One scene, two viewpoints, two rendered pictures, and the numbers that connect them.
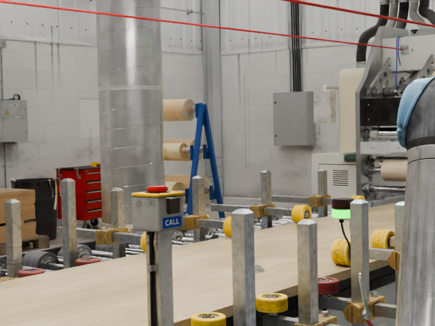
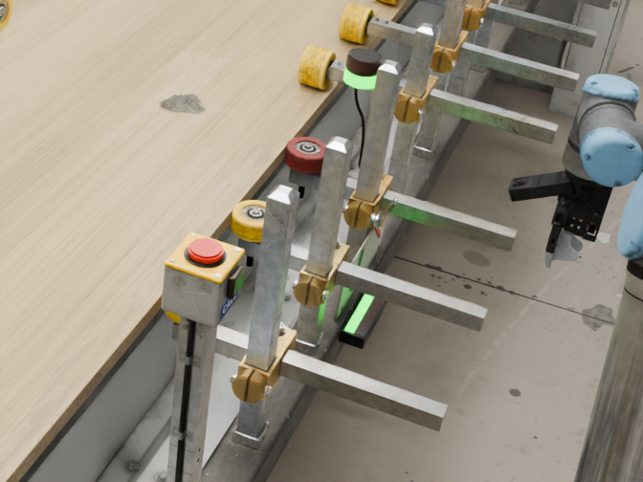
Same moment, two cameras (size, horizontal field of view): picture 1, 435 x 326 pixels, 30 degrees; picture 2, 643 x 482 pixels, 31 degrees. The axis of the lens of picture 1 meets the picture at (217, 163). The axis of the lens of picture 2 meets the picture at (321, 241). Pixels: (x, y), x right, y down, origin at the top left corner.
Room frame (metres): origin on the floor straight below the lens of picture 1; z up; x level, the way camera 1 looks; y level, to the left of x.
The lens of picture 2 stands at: (0.51, 0.43, 2.00)
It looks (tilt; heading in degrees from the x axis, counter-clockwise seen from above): 35 degrees down; 336
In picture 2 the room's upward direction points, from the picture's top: 9 degrees clockwise
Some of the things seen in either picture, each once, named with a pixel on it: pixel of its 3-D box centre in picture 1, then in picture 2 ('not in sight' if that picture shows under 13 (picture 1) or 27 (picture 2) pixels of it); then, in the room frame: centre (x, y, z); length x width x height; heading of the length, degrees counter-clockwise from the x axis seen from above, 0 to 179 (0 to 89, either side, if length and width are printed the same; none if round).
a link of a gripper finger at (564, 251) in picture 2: not in sight; (563, 252); (1.89, -0.66, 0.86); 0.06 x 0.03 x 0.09; 51
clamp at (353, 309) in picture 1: (364, 308); (366, 200); (2.12, -0.38, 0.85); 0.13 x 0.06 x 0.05; 141
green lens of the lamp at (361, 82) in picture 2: (343, 213); (361, 75); (2.13, -0.33, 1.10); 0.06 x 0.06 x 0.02
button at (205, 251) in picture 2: (157, 191); (205, 253); (1.52, 0.11, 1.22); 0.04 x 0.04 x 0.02
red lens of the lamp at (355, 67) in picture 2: (343, 203); (364, 61); (2.13, -0.33, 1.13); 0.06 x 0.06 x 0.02
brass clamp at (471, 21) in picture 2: not in sight; (475, 10); (2.70, -0.85, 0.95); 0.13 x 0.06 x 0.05; 141
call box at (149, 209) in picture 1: (158, 212); (202, 281); (1.52, 0.11, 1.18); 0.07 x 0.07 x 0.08; 51
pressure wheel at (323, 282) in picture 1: (324, 298); (304, 170); (2.22, -0.29, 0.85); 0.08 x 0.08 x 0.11
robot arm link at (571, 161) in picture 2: not in sight; (590, 157); (1.91, -0.67, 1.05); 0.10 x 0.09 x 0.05; 141
